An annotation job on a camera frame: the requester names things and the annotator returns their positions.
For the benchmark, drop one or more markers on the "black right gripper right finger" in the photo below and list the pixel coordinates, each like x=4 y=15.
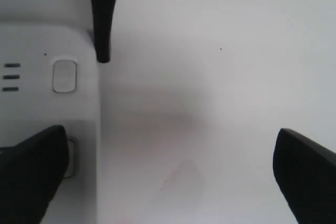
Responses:
x=305 y=173

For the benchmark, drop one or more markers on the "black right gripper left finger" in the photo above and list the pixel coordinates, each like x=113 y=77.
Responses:
x=31 y=173

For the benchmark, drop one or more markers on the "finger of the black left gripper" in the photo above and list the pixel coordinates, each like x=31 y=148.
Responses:
x=102 y=15

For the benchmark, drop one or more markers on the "white five-socket power strip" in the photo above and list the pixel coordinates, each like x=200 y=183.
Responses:
x=49 y=76

